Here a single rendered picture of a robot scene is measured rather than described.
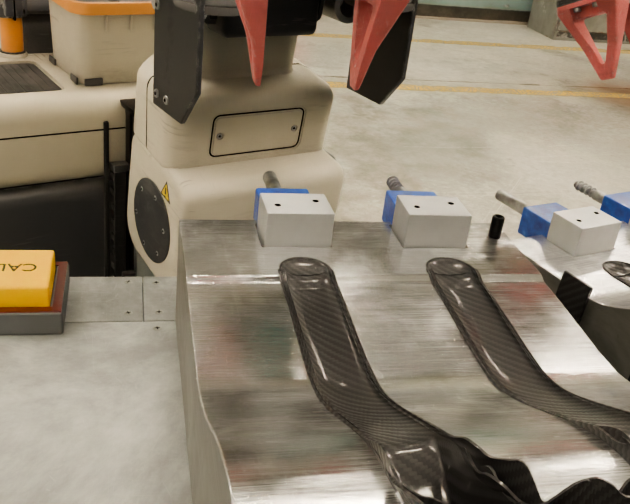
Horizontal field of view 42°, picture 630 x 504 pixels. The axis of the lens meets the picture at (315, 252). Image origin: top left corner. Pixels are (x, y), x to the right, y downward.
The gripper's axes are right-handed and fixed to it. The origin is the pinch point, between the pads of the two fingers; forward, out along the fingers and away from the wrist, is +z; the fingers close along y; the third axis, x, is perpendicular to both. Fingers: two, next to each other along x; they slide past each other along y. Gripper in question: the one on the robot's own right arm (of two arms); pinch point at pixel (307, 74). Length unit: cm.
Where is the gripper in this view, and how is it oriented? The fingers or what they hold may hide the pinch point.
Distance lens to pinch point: 57.1
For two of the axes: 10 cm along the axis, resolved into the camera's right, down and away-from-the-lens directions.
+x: -2.0, -4.5, 8.7
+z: -1.0, 8.9, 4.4
